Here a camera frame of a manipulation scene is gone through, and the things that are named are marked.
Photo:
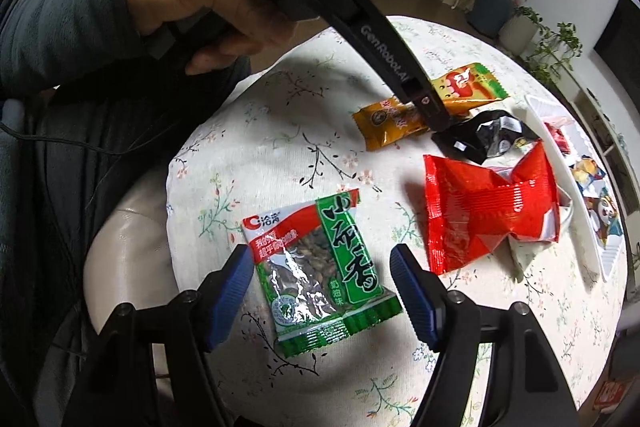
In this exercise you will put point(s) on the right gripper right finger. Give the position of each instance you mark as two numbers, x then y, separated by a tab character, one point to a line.
422	295

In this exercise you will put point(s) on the grey sleeve forearm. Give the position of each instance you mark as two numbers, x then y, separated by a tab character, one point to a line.
90	49

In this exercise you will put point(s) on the green sunflower seed packet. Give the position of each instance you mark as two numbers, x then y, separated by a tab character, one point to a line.
316	272

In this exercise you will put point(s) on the white tv console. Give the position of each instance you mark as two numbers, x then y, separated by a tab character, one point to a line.
610	146

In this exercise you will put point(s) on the white foam tray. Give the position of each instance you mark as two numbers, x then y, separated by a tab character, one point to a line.
597	260

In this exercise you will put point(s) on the red gift box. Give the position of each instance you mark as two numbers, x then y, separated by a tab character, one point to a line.
610	394

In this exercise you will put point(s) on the person's left hand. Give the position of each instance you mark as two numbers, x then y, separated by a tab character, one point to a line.
257	24

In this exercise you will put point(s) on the left plant white pot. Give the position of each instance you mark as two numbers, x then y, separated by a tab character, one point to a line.
545	52

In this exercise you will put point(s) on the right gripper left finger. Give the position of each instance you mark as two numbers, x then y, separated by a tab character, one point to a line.
223	292

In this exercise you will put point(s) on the orange brown snack packet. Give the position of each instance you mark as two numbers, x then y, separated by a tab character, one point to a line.
386	122

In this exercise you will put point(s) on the blue panda snack bag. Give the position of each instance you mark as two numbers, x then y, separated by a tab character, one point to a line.
602	210

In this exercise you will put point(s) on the small red white packet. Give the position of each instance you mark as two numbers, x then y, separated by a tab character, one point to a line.
559	139

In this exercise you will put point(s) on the beige chair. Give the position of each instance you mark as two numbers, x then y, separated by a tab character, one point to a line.
129	260

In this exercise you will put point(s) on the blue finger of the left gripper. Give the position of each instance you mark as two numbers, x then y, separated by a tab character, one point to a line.
431	108

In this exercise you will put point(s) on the yellow green candy packet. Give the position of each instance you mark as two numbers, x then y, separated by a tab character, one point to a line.
468	87

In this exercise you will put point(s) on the black snack packet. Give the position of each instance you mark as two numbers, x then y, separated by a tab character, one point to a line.
489	134

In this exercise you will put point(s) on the wall mounted television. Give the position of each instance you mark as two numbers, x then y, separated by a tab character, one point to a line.
619	43

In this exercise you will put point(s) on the red snack bag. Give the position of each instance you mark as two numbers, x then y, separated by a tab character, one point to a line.
471	209

